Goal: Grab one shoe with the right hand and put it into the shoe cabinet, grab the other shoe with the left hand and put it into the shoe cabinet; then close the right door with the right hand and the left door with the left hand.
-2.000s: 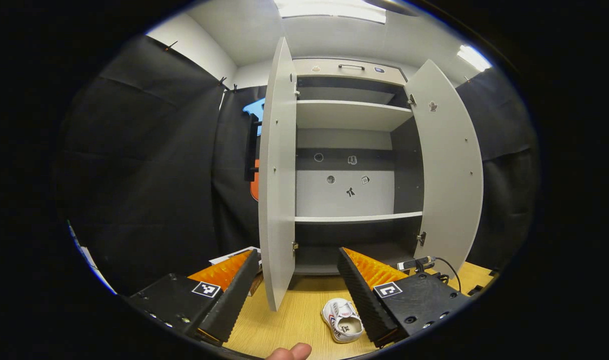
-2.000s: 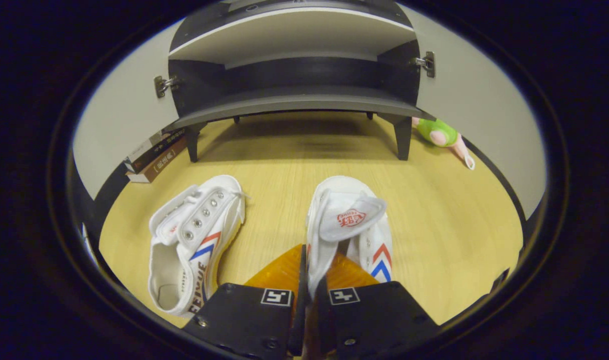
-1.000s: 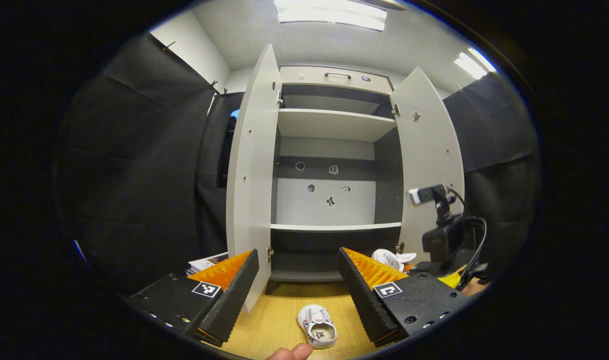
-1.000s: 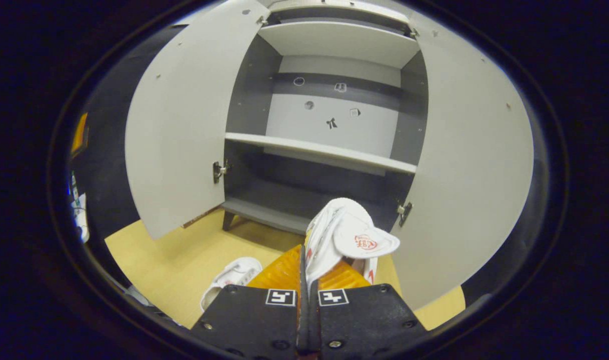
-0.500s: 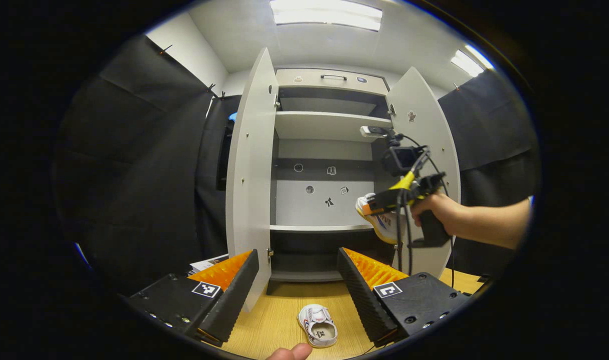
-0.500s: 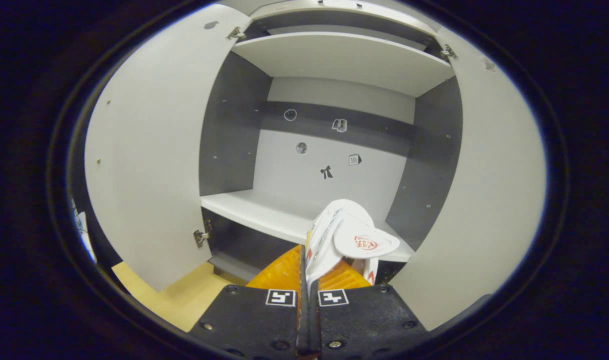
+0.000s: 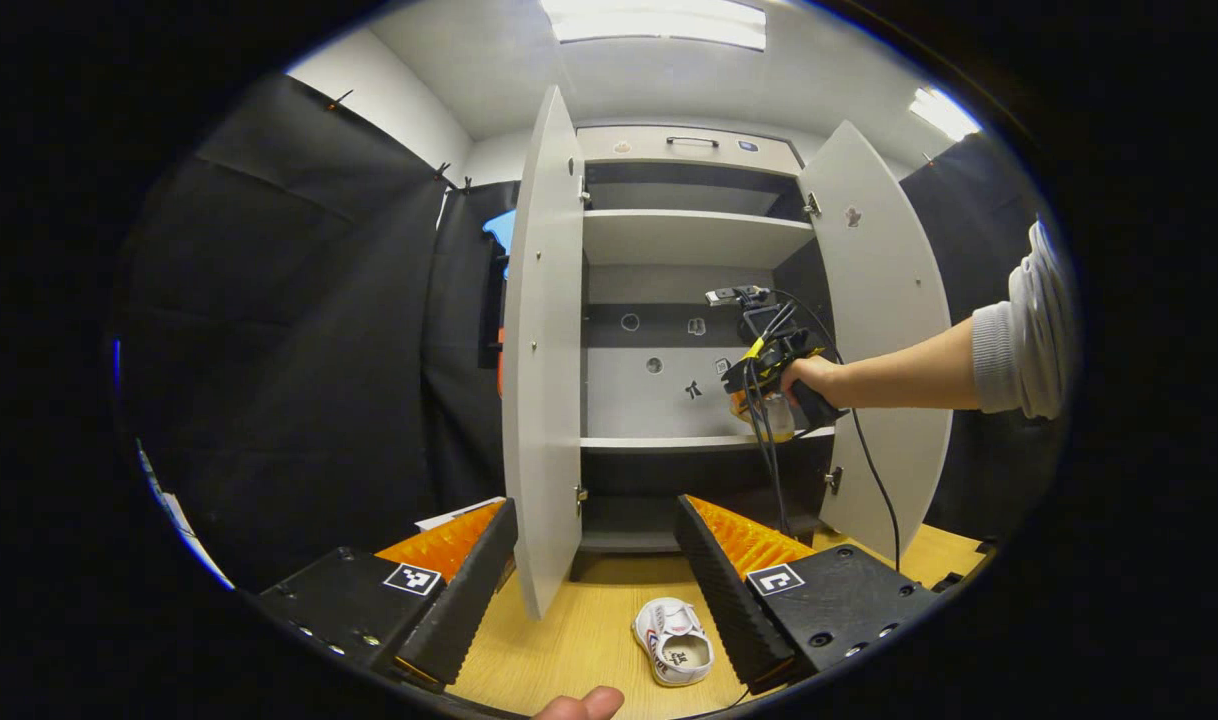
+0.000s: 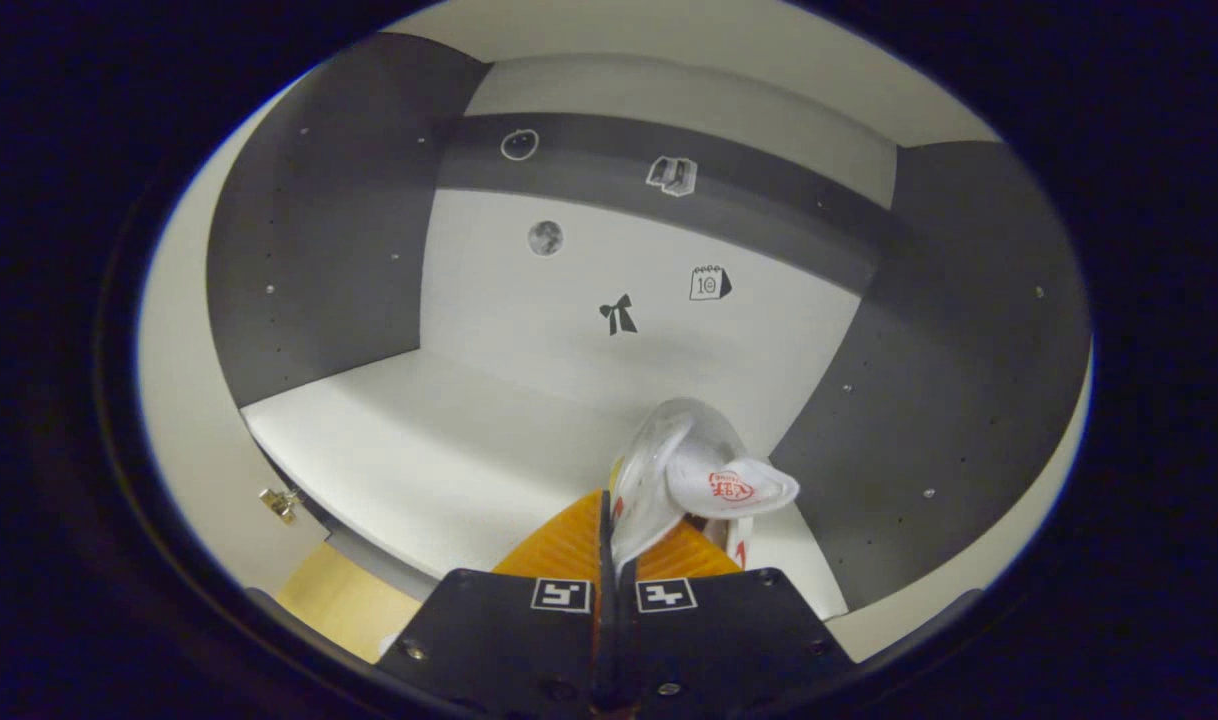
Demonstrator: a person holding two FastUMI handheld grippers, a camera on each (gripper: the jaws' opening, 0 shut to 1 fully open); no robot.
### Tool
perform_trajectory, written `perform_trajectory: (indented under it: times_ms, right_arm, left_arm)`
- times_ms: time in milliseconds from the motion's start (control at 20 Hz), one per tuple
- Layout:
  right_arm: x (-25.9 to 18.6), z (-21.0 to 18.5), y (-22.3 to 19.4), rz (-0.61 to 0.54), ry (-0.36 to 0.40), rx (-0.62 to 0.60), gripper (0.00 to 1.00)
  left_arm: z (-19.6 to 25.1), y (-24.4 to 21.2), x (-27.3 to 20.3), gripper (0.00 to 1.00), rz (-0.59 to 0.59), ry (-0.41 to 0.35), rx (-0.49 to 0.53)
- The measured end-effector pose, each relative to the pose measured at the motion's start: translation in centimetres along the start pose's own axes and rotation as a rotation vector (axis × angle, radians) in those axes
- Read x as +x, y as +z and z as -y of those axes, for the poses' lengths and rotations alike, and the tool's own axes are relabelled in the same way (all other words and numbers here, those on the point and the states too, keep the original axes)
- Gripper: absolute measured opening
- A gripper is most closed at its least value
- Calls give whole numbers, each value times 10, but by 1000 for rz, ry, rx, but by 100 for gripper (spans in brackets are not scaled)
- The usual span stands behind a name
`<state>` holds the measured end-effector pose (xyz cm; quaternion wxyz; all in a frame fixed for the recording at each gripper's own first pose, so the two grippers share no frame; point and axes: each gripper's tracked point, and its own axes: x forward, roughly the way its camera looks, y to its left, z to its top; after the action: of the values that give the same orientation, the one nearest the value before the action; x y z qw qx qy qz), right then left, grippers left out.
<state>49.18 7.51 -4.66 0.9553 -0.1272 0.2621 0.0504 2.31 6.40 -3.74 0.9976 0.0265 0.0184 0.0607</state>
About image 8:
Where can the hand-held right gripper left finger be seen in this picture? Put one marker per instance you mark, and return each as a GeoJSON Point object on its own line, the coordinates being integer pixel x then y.
{"type": "Point", "coordinates": [499, 640]}

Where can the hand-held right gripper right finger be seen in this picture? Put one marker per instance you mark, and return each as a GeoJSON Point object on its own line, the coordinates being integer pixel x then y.
{"type": "Point", "coordinates": [729, 640]}

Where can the white canvas shoe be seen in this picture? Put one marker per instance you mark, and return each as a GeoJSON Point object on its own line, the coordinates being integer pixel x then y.
{"type": "Point", "coordinates": [689, 470]}

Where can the white shoe cabinet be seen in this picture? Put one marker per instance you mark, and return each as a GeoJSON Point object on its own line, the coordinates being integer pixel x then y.
{"type": "Point", "coordinates": [469, 450]}

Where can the white shoe cabinet door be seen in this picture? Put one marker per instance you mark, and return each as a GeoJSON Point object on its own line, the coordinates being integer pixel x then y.
{"type": "Point", "coordinates": [1009, 560]}
{"type": "Point", "coordinates": [184, 400]}

